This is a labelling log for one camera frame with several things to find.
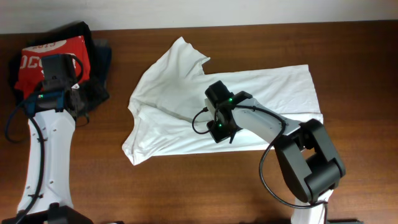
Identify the dark navy folded garment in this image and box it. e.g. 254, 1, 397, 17
93, 39, 112, 85

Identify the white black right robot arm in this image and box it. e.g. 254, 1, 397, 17
205, 81, 346, 223

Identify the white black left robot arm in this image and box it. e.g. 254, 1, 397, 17
3, 54, 92, 224

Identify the white t-shirt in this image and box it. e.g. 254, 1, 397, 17
121, 36, 324, 166

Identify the black folded shirt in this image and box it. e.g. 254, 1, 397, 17
8, 22, 109, 112

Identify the red soccer folded shirt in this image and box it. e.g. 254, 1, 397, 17
10, 35, 91, 99

